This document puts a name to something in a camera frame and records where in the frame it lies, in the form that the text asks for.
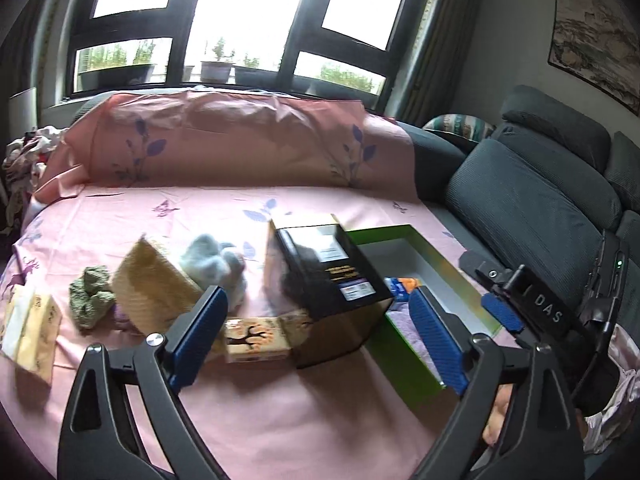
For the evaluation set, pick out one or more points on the green knitted cloth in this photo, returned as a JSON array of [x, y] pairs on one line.
[[91, 297]]

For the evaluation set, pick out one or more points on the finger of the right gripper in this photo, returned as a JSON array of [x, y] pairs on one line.
[[502, 312], [543, 313]]

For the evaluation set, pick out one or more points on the purple knitted cloth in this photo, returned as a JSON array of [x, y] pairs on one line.
[[122, 320]]

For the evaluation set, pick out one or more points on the dark grey sofa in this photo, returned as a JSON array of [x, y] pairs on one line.
[[539, 191]]

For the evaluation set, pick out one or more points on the white flower pot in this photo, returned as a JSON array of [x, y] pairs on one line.
[[215, 72]]

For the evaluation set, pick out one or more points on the pile of clothes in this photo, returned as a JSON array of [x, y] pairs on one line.
[[24, 164]]

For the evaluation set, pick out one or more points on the striped pillow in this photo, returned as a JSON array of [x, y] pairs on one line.
[[466, 126]]

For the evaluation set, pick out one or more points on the blue pocket tissue pack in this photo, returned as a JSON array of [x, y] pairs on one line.
[[401, 288]]

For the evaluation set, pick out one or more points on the yellow facial tissue pack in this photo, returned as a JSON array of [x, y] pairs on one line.
[[29, 331]]

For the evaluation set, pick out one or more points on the dark planter trough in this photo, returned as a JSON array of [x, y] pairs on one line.
[[114, 77]]

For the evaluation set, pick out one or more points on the cream tree-print tissue pack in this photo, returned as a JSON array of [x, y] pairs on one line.
[[254, 340]]

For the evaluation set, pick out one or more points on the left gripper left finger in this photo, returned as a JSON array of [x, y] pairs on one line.
[[99, 438]]

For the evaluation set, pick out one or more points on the blue plush mouse toy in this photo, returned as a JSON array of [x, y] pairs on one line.
[[211, 263]]

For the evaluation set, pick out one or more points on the pink bed sheet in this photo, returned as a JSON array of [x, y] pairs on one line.
[[265, 420]]

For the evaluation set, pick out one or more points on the yellow waffle towel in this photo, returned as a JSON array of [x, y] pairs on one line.
[[151, 290]]

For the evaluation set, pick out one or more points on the framed landscape painting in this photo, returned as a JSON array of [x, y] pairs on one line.
[[594, 41]]

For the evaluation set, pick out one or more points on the pink sheet covered cushion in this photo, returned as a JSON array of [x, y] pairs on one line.
[[225, 139]]

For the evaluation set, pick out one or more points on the black tea box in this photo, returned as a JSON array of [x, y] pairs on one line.
[[325, 293]]

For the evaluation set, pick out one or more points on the green storage box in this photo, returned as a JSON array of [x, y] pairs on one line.
[[402, 252]]

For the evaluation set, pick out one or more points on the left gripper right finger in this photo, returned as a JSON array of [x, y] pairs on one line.
[[514, 418]]

